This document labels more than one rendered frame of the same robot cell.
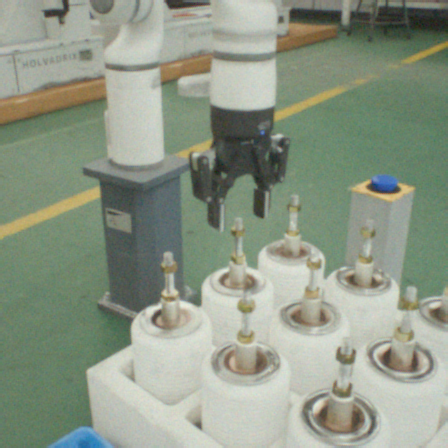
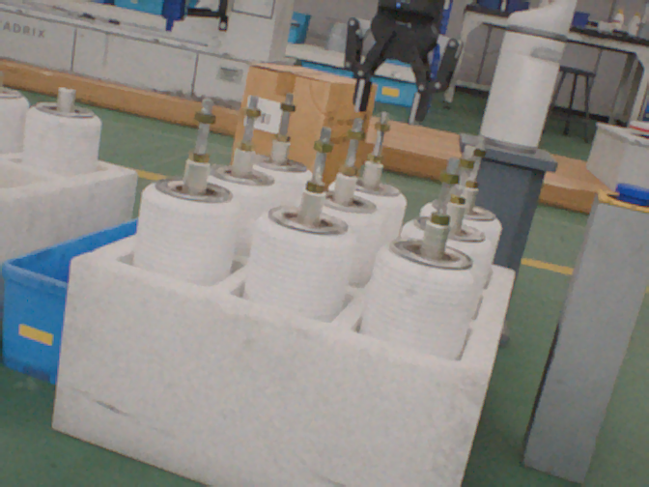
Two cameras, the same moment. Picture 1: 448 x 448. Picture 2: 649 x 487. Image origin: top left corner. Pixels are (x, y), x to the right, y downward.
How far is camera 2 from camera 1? 0.87 m
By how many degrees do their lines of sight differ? 57
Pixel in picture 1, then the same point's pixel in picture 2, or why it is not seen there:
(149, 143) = (506, 116)
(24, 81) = not seen: outside the picture
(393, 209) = (602, 215)
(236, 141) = (390, 17)
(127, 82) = (508, 43)
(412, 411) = (257, 249)
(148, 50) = (540, 15)
